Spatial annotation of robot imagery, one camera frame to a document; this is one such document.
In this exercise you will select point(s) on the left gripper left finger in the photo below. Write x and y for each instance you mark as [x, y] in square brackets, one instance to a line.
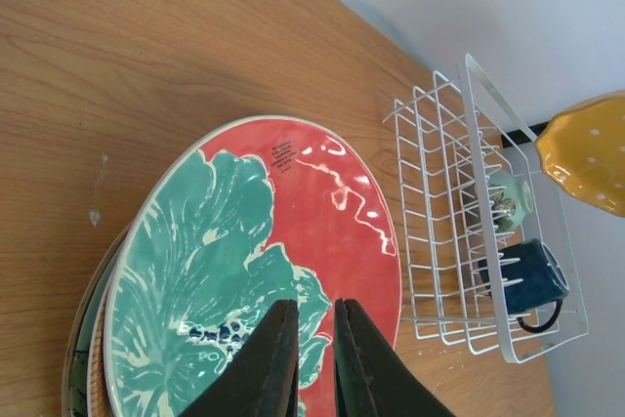
[262, 379]

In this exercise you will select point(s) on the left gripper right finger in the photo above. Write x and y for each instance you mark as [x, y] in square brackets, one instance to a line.
[370, 379]

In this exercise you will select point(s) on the dark blue mug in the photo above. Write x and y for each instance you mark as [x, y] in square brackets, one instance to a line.
[537, 280]

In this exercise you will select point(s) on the green floral small bowl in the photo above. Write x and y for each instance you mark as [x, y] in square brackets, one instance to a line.
[511, 199]

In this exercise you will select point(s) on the yellow polka dot plate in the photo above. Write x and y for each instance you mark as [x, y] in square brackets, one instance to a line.
[582, 151]

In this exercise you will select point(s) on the wooden ribbed plate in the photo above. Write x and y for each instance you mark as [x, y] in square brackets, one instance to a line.
[98, 402]

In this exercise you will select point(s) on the red floral plate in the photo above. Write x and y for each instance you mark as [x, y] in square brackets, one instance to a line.
[262, 209]

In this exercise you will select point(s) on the striped large bowl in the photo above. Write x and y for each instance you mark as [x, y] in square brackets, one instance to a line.
[74, 387]

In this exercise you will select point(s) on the white wire dish rack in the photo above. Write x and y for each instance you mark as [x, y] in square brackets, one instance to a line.
[448, 142]

